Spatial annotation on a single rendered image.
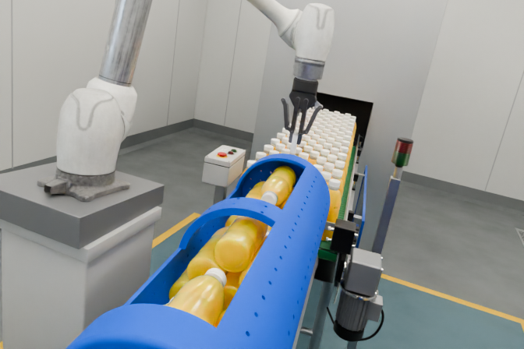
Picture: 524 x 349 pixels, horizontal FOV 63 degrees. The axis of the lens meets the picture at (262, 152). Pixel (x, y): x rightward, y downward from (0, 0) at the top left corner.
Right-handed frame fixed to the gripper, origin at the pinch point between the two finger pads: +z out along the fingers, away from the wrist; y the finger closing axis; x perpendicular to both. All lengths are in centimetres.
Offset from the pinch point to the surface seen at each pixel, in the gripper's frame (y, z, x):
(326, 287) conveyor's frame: -20, 70, -39
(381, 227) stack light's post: -36, 37, -40
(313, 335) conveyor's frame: -20, 95, -39
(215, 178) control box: 28.1, 22.8, -13.9
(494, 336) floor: -127, 126, -128
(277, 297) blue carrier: -11, 6, 71
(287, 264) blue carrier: -11, 6, 61
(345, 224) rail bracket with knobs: -21.0, 25.3, -7.2
